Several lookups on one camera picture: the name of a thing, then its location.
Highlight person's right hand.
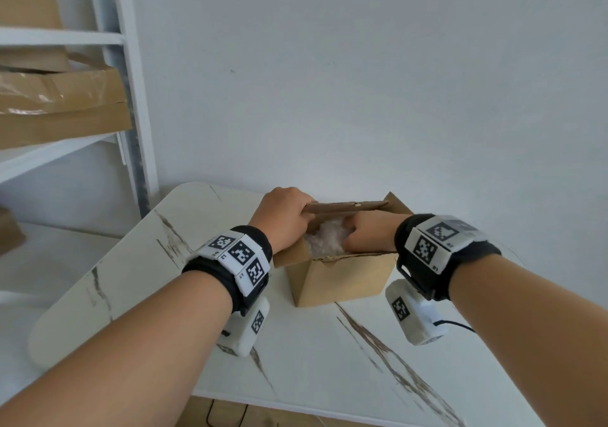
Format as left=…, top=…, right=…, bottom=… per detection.
left=341, top=212, right=413, bottom=253

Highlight person's left hand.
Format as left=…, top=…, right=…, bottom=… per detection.
left=248, top=186, right=317, bottom=254

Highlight clear bubble wrap sheet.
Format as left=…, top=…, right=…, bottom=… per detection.
left=303, top=216, right=355, bottom=259

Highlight brown cardboard box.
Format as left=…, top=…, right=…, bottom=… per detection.
left=273, top=191, right=415, bottom=308

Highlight person's left forearm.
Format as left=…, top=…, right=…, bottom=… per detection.
left=0, top=269, right=234, bottom=427

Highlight person's right forearm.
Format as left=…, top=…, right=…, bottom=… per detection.
left=448, top=253, right=608, bottom=427

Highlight black right wristband, marker tiles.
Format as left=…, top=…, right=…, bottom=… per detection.
left=394, top=213, right=502, bottom=302

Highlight black wristband, marker tiles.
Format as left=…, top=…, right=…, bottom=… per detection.
left=394, top=213, right=502, bottom=302
left=182, top=224, right=274, bottom=317

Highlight black left wristband, marker tiles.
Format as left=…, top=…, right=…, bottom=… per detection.
left=182, top=224, right=274, bottom=317

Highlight white metal shelf unit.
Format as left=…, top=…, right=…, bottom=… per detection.
left=0, top=0, right=160, bottom=309

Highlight taped brown shelf carton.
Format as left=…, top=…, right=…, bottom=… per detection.
left=0, top=46, right=133, bottom=151

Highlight small brown shelf carton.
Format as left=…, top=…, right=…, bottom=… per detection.
left=0, top=207, right=27, bottom=255

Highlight plain brown shelf carton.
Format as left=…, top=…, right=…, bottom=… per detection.
left=0, top=0, right=63, bottom=31

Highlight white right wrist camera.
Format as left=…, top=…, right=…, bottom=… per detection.
left=384, top=278, right=450, bottom=347

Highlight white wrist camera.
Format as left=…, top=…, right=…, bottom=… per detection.
left=384, top=278, right=450, bottom=347
left=217, top=296, right=270, bottom=358

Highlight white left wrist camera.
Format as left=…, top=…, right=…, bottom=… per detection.
left=217, top=296, right=270, bottom=358

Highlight black right camera cable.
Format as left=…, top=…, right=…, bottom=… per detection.
left=434, top=319, right=476, bottom=333

